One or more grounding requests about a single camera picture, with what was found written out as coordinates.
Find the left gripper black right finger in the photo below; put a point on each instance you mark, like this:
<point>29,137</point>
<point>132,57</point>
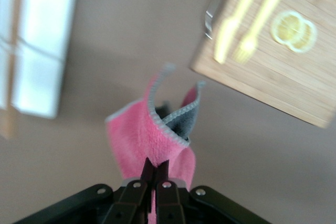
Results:
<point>169,200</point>

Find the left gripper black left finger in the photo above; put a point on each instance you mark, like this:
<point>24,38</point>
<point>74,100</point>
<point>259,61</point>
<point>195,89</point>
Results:
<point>128,200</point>

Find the pink and grey cloth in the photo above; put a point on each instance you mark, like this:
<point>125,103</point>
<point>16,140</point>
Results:
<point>157,142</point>

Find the brown wooden chopstick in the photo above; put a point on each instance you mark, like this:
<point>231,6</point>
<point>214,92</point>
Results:
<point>17,11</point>

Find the yellow fork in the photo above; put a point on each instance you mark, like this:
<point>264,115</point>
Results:
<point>265,16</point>

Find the lemon slice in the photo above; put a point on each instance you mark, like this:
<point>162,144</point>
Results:
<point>308,37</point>
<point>287,27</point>

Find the white rectangular tray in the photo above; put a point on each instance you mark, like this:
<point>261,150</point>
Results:
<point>44,51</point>

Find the yellow knife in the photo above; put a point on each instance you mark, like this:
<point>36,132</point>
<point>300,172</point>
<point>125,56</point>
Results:
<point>231,30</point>

